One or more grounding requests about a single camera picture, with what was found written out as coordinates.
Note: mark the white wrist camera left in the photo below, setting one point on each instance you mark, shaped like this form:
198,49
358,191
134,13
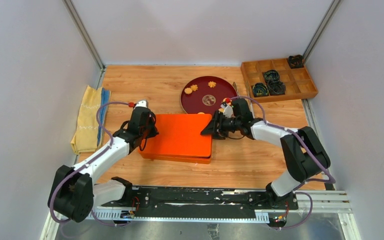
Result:
142,104

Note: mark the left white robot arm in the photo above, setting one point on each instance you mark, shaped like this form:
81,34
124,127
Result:
75,192

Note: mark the rolled dark patterned tie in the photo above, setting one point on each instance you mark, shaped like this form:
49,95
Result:
260,90
271,75
276,87
296,61

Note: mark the orange box lid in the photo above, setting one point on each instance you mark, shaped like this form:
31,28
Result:
179,136

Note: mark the plain round butter cookie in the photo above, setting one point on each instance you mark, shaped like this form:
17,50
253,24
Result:
188,91

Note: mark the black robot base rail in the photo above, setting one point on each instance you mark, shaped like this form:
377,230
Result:
202,205

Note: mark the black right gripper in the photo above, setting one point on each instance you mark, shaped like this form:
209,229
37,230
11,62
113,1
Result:
217,132

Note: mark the wooden compartment organizer box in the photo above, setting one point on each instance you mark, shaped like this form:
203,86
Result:
299,83

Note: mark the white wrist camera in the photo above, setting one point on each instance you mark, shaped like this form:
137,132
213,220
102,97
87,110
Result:
227,110
142,104

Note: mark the yellow blue cloth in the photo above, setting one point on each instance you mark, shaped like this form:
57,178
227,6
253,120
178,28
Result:
88,136

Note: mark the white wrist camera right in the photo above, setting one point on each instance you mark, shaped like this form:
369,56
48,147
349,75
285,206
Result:
227,110

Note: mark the dark red round plate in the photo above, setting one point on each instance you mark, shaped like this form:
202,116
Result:
206,99

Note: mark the orange cookie box tray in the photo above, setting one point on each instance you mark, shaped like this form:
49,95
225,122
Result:
175,159

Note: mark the flower butter cookie left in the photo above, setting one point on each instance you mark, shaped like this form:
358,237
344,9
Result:
194,87

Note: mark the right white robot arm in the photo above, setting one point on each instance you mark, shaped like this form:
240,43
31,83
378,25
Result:
304,155

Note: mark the flower butter cookie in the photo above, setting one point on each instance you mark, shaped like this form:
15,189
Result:
194,87
212,84

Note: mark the flower butter cookie upper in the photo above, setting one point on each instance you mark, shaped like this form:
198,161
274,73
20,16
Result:
212,84

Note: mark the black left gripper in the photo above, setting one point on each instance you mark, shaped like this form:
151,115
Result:
154,132

